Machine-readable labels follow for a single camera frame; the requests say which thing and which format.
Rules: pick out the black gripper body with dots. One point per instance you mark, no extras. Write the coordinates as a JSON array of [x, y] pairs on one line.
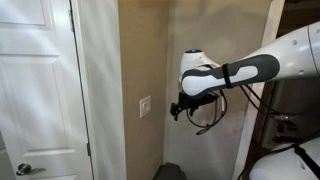
[[188, 101]]

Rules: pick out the white light switch plate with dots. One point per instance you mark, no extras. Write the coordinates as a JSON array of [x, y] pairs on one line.
[[145, 106]]

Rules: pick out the white corner trim board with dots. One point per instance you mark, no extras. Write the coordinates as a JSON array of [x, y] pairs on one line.
[[253, 100]]

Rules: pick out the dark wooden shelf unit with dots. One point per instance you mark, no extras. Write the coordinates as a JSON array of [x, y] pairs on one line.
[[293, 110]]

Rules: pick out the white door frame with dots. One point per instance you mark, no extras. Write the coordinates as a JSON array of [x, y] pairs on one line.
[[85, 83]]

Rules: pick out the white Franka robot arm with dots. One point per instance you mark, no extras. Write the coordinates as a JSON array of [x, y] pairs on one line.
[[286, 56]]

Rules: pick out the white panel door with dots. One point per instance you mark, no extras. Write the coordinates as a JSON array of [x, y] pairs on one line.
[[36, 90]]

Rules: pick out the dark door hinge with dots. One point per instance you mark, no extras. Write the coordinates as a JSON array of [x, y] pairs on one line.
[[71, 20], [88, 149]]

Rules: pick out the dark grey floor object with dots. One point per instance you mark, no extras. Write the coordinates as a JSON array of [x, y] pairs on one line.
[[170, 171]]

